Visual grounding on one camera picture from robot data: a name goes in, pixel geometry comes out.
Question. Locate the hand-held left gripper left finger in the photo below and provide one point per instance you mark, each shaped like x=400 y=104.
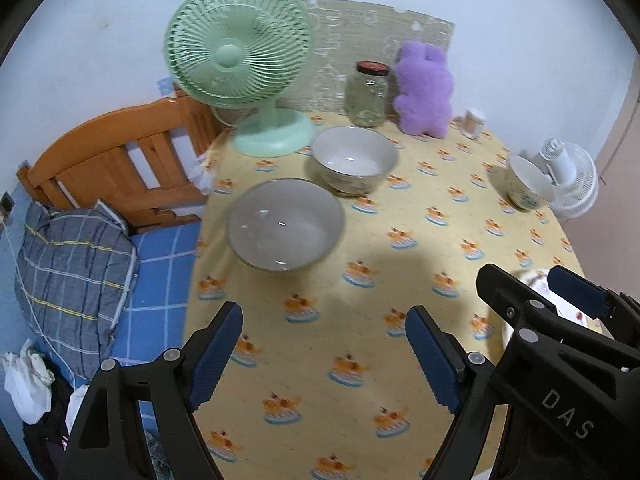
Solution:
x=215 y=355

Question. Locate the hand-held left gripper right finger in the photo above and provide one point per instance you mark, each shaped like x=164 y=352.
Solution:
x=432 y=360

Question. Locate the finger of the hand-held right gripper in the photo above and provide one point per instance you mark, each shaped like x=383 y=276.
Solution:
x=520 y=305
x=575 y=290

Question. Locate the white plate red emblem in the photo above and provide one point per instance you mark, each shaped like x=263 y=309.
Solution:
x=562 y=305

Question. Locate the small bowl green print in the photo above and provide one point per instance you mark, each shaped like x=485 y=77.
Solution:
x=525 y=185

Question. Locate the beige leaf-pattern ceramic bowl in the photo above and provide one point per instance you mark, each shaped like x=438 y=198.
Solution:
x=355 y=155
x=285 y=225

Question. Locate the blue checked bedsheet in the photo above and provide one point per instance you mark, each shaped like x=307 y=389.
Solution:
x=160 y=270

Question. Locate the white desk fan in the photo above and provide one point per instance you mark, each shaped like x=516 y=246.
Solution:
x=575 y=185

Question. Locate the yellow printed tablecloth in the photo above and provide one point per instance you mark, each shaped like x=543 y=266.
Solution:
x=320 y=360

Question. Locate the beige door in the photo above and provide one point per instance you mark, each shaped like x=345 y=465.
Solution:
x=615 y=185

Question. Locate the grey plaid pillow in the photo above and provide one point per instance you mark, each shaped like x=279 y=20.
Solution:
x=65 y=285

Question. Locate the cotton swab container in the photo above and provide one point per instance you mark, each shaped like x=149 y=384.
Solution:
x=472 y=125

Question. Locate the white crumpled cloth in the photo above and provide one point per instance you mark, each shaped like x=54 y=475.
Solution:
x=27 y=380

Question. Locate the purple plush toy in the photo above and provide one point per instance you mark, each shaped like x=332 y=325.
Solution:
x=422 y=95

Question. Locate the wooden bed headboard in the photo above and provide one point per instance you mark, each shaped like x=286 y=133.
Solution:
x=100 y=140

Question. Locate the glass jar dark lid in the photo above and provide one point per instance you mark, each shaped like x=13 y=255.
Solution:
x=367 y=100

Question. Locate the green desk fan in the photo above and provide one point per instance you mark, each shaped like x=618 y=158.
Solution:
x=235 y=50

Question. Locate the green patterned mat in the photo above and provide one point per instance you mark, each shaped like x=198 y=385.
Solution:
x=350 y=35

